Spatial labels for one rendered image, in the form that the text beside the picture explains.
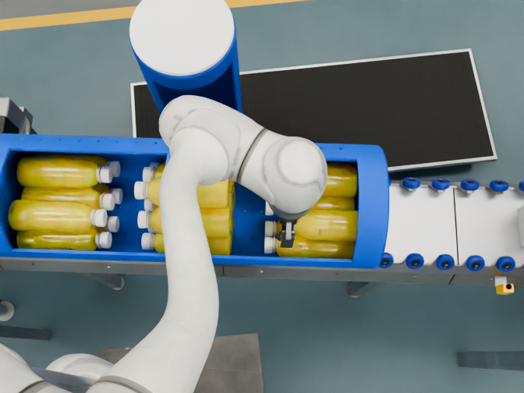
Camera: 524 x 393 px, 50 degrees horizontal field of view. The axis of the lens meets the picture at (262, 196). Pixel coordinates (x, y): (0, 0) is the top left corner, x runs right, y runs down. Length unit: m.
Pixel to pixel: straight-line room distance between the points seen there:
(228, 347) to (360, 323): 1.12
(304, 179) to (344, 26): 2.02
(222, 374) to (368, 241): 0.45
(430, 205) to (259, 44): 1.46
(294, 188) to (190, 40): 0.79
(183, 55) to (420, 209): 0.74
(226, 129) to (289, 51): 1.86
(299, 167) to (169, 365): 0.37
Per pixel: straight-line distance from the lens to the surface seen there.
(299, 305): 2.36
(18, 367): 0.59
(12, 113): 1.82
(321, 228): 1.24
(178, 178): 0.81
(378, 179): 1.19
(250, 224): 1.42
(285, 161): 0.83
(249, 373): 1.33
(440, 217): 1.53
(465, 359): 2.39
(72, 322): 2.47
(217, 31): 1.55
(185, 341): 0.63
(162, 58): 1.53
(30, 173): 1.37
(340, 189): 1.28
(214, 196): 1.21
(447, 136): 2.49
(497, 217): 1.58
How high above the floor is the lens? 2.35
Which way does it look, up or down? 74 degrees down
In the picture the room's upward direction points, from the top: straight up
